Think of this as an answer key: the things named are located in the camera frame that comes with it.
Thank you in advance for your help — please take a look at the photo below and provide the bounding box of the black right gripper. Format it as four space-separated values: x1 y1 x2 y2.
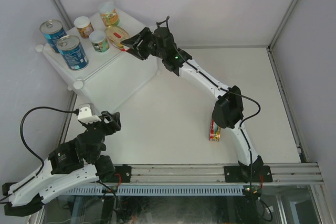
121 28 165 61

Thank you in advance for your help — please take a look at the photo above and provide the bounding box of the red sardine tin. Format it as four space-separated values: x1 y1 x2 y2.
105 25 130 51
209 119 221 142

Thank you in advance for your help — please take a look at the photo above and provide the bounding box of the yellow can with plastic lid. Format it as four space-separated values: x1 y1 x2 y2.
89 30 110 52

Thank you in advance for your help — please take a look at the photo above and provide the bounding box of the green can with plastic lid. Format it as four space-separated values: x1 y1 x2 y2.
98 1 120 27

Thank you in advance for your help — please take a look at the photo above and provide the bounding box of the pink portrait labelled can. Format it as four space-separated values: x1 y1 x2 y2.
74 16 94 39

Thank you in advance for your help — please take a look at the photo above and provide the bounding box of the dark blue tall can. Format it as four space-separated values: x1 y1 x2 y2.
56 35 89 71

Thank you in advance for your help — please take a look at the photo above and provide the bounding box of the light blue labelled can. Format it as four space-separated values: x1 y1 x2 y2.
39 19 67 54

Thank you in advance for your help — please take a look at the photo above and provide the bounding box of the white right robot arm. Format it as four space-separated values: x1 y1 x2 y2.
121 27 264 182

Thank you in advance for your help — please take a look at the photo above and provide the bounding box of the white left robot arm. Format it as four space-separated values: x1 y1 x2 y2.
2 111 121 217

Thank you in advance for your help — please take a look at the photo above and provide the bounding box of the white plastic cube cabinet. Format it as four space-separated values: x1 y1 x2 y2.
35 0 163 116

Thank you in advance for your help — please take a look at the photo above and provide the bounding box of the left controller circuit board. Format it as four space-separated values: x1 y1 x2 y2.
107 186 118 194

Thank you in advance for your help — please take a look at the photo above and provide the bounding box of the controller circuit board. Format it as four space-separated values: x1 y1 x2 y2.
243 185 260 195
107 186 118 194

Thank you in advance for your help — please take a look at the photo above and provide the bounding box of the right controller circuit board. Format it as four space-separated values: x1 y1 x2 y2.
243 185 260 195

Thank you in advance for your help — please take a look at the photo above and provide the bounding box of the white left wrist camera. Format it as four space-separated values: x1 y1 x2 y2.
77 103 101 124

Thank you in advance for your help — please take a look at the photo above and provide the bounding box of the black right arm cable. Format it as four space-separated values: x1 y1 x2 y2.
156 15 262 190

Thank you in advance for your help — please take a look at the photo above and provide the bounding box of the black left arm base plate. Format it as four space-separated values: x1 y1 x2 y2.
103 164 132 183

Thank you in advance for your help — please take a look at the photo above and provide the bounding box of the slotted grey cable duct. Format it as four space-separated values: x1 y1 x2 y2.
63 185 244 196

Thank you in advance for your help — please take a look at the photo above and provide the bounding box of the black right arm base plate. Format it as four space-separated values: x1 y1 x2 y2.
224 165 273 183

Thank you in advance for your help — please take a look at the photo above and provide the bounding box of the aluminium frame rail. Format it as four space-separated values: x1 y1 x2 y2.
122 163 324 185

